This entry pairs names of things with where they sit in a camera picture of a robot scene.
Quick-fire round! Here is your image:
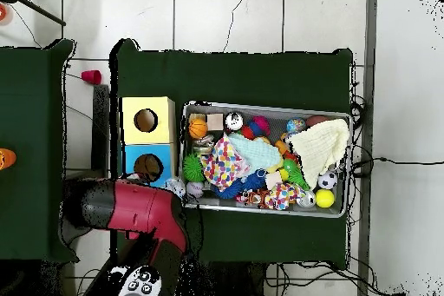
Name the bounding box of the black floor cable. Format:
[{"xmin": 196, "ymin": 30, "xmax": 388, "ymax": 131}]
[{"xmin": 348, "ymin": 155, "xmax": 444, "ymax": 180}]

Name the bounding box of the large green spiky ball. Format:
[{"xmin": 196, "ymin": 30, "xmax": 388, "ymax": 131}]
[{"xmin": 182, "ymin": 153, "xmax": 206, "ymax": 183}]

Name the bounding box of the silver mesh bin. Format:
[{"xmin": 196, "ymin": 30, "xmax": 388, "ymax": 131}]
[{"xmin": 178, "ymin": 101, "xmax": 353, "ymax": 220}]

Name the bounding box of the cream waffle cloth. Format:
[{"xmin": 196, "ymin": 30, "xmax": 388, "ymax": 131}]
[{"xmin": 287, "ymin": 117, "xmax": 350, "ymax": 189}]

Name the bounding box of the small soccer ball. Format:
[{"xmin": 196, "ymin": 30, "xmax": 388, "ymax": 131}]
[{"xmin": 317, "ymin": 169, "xmax": 338, "ymax": 190}]

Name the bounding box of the wooden block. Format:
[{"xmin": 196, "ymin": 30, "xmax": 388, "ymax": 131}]
[{"xmin": 206, "ymin": 113, "xmax": 225, "ymax": 131}]

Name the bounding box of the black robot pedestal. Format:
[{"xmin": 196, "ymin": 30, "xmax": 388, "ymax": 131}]
[{"xmin": 185, "ymin": 261, "xmax": 268, "ymax": 296}]

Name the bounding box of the orange toy basketball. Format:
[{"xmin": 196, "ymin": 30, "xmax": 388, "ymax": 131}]
[{"xmin": 187, "ymin": 117, "xmax": 209, "ymax": 140}]

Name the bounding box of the clear crinkled plastic packet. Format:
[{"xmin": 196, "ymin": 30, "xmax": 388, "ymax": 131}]
[{"xmin": 164, "ymin": 177, "xmax": 186, "ymax": 200}]

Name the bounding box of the wooden box with three holes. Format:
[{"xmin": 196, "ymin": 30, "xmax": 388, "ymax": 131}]
[{"xmin": 118, "ymin": 95, "xmax": 181, "ymax": 193}]

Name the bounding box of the polka-dot cloth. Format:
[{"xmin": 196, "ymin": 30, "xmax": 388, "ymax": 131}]
[{"xmin": 199, "ymin": 135, "xmax": 251, "ymax": 191}]

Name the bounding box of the orange object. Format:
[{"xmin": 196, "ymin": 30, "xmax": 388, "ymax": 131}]
[{"xmin": 0, "ymin": 148, "xmax": 17, "ymax": 171}]

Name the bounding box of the mint waffle cloth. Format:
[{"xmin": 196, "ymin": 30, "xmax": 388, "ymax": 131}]
[{"xmin": 228, "ymin": 132, "xmax": 284, "ymax": 174}]

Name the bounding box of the white toy baseball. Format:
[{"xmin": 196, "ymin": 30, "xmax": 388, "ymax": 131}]
[{"xmin": 186, "ymin": 181, "xmax": 205, "ymax": 199}]

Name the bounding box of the yellow ball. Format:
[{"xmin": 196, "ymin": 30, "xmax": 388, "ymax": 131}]
[{"xmin": 314, "ymin": 188, "xmax": 336, "ymax": 209}]

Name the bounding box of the red plastic cup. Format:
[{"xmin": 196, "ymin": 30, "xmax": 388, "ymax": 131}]
[{"xmin": 81, "ymin": 69, "xmax": 103, "ymax": 86}]

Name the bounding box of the dark green table cloth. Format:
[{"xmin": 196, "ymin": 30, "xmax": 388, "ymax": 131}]
[
  {"xmin": 0, "ymin": 38, "xmax": 79, "ymax": 263},
  {"xmin": 109, "ymin": 38, "xmax": 354, "ymax": 271}
]

